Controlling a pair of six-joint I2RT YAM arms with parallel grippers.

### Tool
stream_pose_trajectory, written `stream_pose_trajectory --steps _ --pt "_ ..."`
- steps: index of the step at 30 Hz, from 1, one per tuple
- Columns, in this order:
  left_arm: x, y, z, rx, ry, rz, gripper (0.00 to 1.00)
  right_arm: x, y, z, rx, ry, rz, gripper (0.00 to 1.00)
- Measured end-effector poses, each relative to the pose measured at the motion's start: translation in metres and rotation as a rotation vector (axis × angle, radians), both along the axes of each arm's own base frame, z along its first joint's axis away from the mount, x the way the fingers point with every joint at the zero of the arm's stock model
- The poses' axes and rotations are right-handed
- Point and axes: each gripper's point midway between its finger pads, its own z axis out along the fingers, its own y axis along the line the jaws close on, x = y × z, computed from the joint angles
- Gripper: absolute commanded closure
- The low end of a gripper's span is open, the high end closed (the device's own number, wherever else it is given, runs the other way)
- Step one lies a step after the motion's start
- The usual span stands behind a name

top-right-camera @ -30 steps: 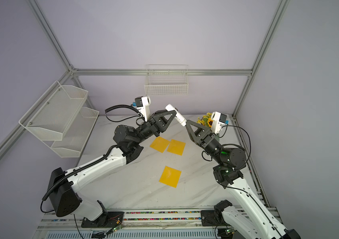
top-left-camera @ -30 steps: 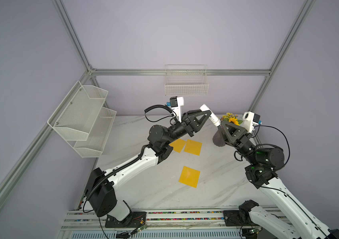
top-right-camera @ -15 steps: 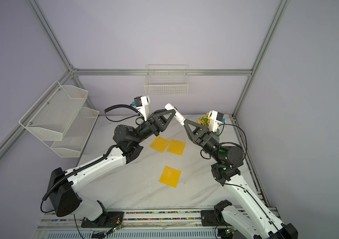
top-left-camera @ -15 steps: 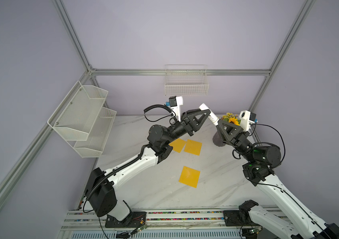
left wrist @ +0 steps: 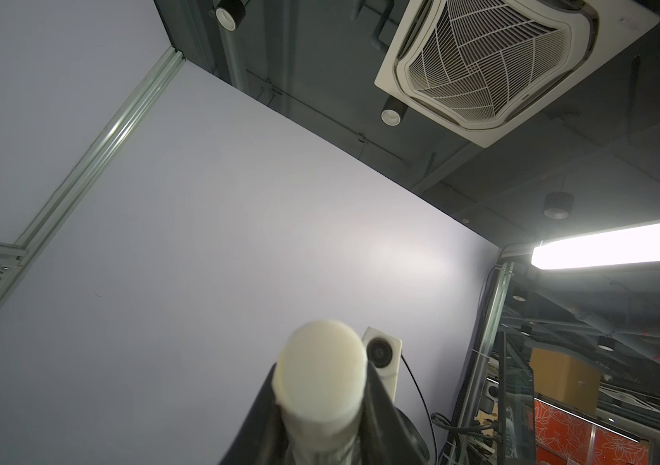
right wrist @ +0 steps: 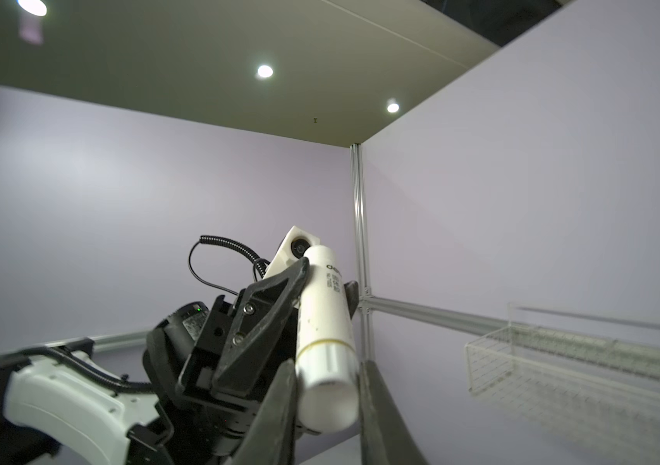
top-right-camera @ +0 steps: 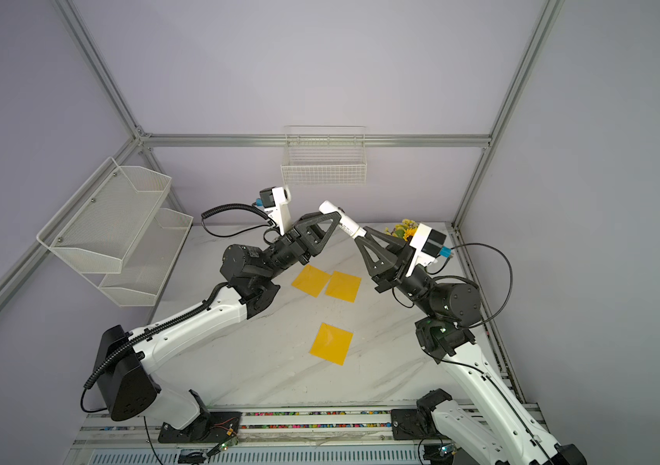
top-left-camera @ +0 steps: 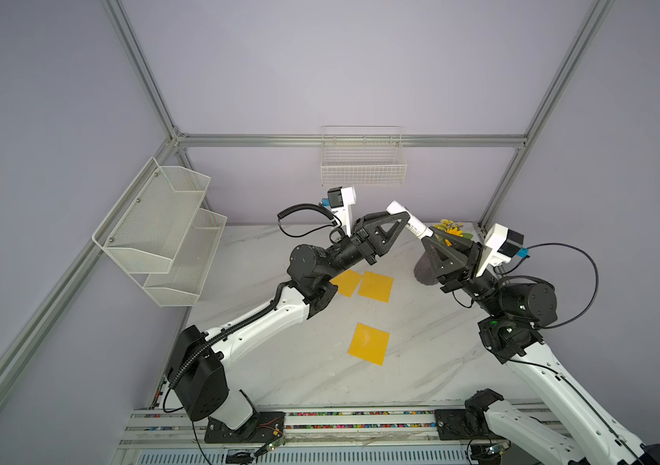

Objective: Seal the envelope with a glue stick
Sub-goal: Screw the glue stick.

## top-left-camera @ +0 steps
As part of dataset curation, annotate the upper white mesh shelf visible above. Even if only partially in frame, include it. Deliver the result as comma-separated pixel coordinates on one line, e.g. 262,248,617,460
92,158,211,274

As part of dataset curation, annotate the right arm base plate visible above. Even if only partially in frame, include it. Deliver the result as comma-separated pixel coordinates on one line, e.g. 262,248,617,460
434,389,504,441

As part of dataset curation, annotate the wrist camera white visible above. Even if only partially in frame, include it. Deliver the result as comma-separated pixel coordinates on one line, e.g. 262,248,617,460
321,187,356,236
474,223,528,277

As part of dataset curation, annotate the lower white mesh shelf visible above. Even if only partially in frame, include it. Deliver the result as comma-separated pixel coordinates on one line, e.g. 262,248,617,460
142,208,227,307

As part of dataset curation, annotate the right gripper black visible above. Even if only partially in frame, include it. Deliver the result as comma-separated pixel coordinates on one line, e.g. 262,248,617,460
427,229,505,319

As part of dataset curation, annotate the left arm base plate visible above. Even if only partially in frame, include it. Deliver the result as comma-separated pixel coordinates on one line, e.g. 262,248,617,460
203,391,287,444

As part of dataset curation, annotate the yellow envelope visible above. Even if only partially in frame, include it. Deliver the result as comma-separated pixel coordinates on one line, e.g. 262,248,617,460
349,324,390,366
331,269,363,298
358,271,394,303

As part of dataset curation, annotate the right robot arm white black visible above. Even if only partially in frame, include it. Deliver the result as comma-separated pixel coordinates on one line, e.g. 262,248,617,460
419,225,660,464

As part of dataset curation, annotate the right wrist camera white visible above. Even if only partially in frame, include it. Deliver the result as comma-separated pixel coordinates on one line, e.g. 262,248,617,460
474,223,528,277

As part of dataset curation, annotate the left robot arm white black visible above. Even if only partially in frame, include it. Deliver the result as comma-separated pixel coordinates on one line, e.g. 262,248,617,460
165,211,411,430

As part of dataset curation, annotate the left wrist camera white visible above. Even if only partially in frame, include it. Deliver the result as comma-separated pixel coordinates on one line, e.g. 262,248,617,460
321,187,356,236

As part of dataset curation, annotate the white mesh shelf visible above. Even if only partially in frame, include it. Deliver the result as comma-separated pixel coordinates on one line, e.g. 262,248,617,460
142,208,227,307
92,158,211,274

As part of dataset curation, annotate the white glue stick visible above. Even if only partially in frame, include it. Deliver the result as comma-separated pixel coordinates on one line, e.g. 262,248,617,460
386,201,434,239

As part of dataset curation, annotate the dark purple vase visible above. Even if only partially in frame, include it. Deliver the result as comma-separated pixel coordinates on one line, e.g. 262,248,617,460
413,254,438,286

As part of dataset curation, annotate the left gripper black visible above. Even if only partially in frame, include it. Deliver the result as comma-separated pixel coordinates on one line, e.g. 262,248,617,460
320,209,406,284

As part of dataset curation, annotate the sunflower bouquet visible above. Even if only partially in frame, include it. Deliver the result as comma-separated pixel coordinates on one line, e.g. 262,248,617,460
434,219,473,239

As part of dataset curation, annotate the white wire wall basket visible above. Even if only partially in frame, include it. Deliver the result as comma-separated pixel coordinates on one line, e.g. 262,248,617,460
320,125,407,187

